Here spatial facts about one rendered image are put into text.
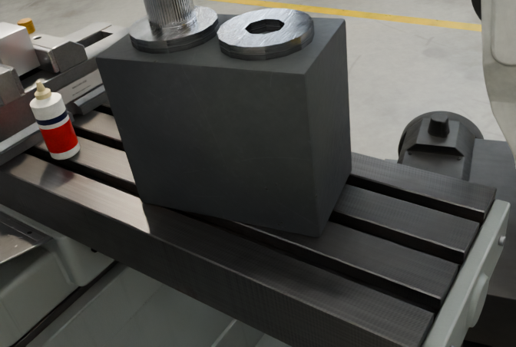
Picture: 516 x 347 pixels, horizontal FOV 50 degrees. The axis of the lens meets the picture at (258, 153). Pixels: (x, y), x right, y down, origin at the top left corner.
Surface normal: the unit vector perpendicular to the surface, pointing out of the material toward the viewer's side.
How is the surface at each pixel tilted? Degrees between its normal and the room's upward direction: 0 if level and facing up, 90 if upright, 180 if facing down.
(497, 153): 0
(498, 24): 90
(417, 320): 0
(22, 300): 90
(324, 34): 0
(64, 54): 90
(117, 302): 90
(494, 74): 115
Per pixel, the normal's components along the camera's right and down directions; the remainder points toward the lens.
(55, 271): 0.82, 0.23
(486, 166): -0.13, -0.82
